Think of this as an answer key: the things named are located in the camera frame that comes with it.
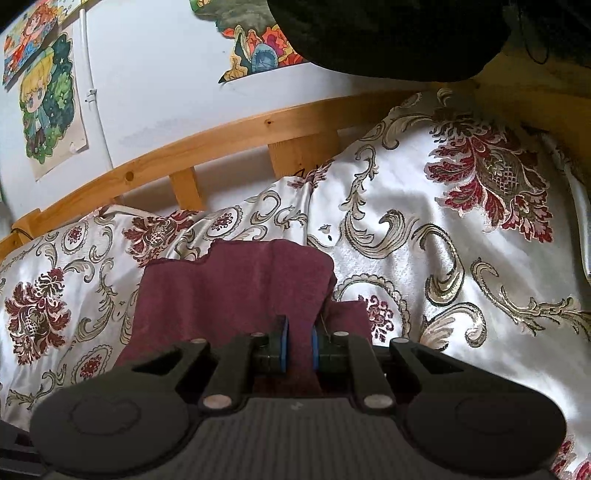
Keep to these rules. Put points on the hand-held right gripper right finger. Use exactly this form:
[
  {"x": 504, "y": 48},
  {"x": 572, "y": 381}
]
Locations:
[{"x": 315, "y": 346}]

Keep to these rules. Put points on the red cartoon wall poster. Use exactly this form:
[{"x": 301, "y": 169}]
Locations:
[{"x": 27, "y": 32}]

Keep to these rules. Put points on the black hanging cloth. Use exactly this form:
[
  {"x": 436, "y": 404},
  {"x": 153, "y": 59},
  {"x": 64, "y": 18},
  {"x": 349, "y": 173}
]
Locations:
[{"x": 392, "y": 37}]

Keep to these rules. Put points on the floral white satin blanket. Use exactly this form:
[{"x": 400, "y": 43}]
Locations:
[{"x": 406, "y": 194}]

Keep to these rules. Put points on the maroon knit sweater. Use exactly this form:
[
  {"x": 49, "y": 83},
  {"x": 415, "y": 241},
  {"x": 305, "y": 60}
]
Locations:
[{"x": 231, "y": 295}]

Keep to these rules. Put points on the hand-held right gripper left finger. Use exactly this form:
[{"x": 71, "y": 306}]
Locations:
[{"x": 285, "y": 344}]

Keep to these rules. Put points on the blond cartoon figure wall poster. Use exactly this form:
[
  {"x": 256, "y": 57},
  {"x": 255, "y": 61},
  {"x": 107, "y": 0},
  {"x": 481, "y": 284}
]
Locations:
[{"x": 46, "y": 101}]

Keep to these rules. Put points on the large torn colourful wall poster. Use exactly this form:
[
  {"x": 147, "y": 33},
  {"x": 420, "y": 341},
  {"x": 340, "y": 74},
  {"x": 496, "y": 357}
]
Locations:
[{"x": 263, "y": 50}]

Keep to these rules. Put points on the wooden bed headboard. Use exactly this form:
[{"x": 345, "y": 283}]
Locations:
[{"x": 207, "y": 143}]

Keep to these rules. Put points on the white wall pipe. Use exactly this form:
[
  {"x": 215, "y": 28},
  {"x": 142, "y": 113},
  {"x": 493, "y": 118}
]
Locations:
[{"x": 99, "y": 120}]

